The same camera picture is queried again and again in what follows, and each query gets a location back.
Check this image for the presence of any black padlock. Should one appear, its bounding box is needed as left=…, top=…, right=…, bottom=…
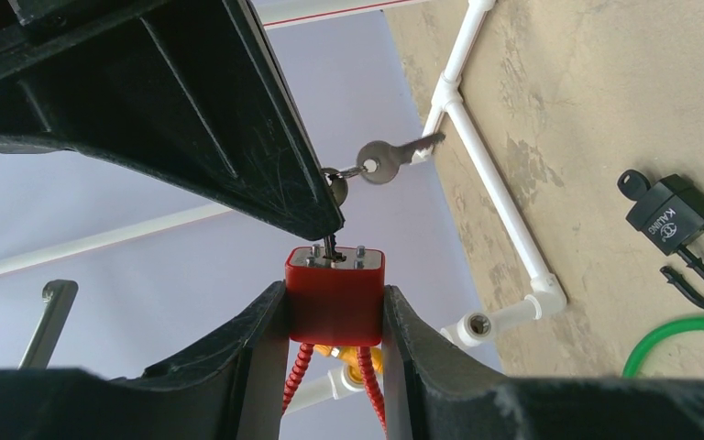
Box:
left=626, top=174, right=704, bottom=310

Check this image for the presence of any black-headed key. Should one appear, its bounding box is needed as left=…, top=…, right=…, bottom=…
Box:
left=617, top=169, right=651, bottom=202

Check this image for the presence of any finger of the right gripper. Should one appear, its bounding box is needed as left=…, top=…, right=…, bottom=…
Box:
left=0, top=0, right=345, bottom=240

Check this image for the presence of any orange tap valve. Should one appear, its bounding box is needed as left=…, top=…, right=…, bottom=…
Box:
left=313, top=345, right=384, bottom=374

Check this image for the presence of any white PVC pipe frame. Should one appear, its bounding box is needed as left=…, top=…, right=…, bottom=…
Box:
left=412, top=0, right=567, bottom=350

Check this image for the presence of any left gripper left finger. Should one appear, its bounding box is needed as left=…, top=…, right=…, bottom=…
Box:
left=0, top=281, right=289, bottom=439

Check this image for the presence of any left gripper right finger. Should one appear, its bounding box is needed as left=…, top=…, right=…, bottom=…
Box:
left=382, top=286, right=704, bottom=439

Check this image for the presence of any white pole with red stripe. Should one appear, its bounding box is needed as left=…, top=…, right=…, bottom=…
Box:
left=0, top=0, right=412, bottom=276

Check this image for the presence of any green cable lock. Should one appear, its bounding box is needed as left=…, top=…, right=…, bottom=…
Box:
left=621, top=315, right=704, bottom=378

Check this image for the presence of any small silver key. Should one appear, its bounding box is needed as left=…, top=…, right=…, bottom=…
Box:
left=320, top=132, right=447, bottom=269

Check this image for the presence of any red cable lock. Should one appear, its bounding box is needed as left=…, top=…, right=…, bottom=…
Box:
left=282, top=245, right=387, bottom=429

